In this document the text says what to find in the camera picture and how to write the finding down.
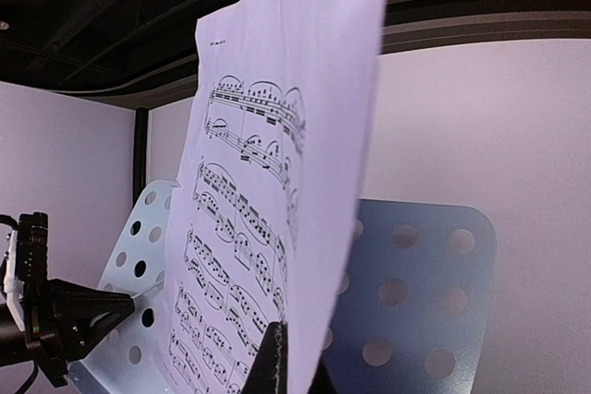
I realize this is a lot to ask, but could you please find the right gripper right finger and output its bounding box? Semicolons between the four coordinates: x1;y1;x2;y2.
308;358;337;394

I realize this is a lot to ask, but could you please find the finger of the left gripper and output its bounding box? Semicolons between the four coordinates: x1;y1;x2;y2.
49;279;135;360

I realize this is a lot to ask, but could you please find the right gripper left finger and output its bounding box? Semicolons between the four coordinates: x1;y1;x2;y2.
242;322;288;394

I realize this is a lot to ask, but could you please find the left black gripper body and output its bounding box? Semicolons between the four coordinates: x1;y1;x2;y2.
1;212;67;388

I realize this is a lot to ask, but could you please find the light blue music stand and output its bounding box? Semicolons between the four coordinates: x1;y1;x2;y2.
69;180;497;393

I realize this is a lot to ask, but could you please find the purple sheet music page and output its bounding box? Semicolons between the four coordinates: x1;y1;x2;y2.
165;0;385;393

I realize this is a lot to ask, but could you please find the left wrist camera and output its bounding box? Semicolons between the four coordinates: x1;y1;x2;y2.
3;230;25;332

